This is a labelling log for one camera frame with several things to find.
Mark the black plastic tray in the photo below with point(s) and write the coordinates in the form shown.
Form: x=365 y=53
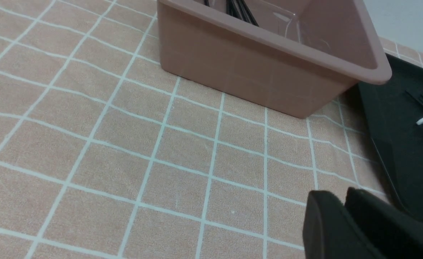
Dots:
x=391 y=116

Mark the pink plastic bin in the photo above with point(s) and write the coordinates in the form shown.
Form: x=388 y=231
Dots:
x=299 y=56

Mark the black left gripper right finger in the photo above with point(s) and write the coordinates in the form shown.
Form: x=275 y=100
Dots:
x=394 y=234

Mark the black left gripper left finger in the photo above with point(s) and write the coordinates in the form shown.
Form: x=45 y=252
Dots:
x=329 y=231

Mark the pink checkered tablecloth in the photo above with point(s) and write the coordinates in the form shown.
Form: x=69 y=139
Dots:
x=103 y=155

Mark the black chopstick in bin right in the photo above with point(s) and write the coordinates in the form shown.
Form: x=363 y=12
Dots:
x=249 y=12

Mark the black chopstick in bin middle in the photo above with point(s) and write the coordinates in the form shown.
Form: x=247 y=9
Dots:
x=237 y=9

